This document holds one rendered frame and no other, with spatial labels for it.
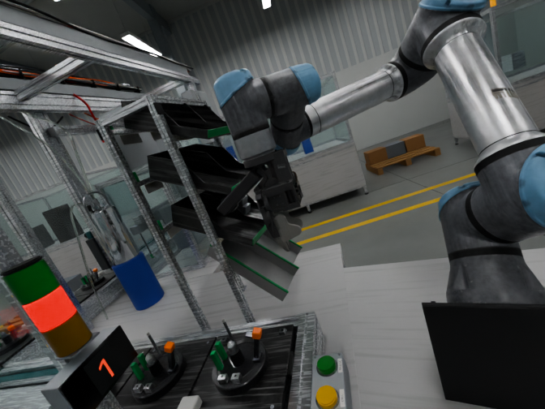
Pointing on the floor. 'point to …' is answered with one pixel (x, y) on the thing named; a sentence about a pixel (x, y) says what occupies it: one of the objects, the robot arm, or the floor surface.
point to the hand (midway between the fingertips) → (283, 246)
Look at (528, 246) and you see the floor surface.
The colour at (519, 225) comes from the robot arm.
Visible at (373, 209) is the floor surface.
